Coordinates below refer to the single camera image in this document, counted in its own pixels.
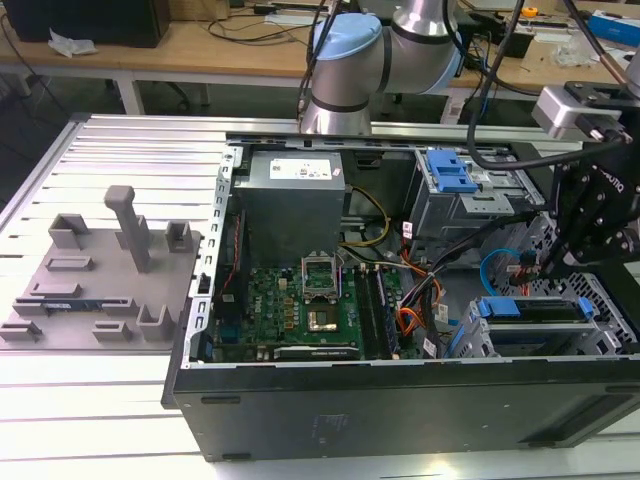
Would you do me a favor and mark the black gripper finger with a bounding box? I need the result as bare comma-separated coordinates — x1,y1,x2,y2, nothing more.
539,198,602,280
548,159,594,218

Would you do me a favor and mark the hard disk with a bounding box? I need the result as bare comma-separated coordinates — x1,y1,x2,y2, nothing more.
477,294,595,327

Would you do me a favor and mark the grey perforated disk bay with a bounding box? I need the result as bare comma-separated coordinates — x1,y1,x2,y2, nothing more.
442,214,640,359

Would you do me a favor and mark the grey metal drive cage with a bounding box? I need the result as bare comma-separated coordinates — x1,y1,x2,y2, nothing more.
407,147,549,242

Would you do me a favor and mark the wooden desk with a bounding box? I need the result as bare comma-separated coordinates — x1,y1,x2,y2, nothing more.
0,17,324,117
442,12,626,121

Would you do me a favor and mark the clear plastic bag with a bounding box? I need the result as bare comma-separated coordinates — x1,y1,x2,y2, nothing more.
551,29,597,67

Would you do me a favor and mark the small black device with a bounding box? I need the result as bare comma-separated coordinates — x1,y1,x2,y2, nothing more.
499,24,537,59

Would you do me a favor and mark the blue cardboard box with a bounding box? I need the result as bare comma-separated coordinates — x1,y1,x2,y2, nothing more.
587,10,640,46

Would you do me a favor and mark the black RAM stick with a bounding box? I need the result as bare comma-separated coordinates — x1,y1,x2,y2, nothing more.
372,264,402,359

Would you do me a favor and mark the metal socket cover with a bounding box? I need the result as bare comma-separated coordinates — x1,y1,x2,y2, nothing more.
299,253,342,304

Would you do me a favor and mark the black PC case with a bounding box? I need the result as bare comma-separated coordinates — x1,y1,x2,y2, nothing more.
159,127,640,464

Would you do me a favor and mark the CPU socket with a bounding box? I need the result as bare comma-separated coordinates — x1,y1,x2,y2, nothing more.
305,307,342,336

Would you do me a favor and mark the grey power supply unit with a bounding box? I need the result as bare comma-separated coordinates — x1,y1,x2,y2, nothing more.
232,149,347,257

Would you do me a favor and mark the black graphics card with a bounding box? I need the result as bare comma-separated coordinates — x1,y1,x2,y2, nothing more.
255,343,362,362

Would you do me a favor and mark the green motherboard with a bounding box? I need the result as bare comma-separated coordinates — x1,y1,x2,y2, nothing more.
214,259,424,362

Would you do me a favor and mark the grey parts rack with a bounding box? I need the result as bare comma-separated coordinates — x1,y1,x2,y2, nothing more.
0,184,207,354

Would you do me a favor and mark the RAM stick on rack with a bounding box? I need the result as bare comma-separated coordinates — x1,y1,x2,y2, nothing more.
42,298,104,311

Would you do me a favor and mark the black box on desk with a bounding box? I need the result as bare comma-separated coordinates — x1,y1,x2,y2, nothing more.
4,0,172,50

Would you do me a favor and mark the white crumpled plastic bag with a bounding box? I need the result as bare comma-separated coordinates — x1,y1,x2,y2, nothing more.
47,27,98,57

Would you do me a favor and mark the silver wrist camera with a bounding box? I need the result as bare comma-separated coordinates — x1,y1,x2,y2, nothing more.
531,83,629,144

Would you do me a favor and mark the blue data wire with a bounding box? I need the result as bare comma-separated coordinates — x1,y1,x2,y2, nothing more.
478,244,522,299

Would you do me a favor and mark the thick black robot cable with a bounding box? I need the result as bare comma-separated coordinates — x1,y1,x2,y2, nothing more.
464,0,596,171

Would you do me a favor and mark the black cable bundle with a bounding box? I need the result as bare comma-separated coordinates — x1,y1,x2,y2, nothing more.
397,212,544,354

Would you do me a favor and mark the black and copper hose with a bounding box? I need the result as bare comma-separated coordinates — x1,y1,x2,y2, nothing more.
564,0,634,87

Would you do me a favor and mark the yellow wire bundle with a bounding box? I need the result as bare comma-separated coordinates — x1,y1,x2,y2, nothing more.
338,186,392,249

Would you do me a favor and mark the orange wire bundle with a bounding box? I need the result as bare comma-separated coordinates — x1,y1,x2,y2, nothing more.
396,305,427,337

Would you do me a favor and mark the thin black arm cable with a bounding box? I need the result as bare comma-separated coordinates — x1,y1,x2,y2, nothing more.
296,0,346,132

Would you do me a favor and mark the red wire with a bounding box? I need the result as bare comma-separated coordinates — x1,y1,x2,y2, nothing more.
221,209,247,294

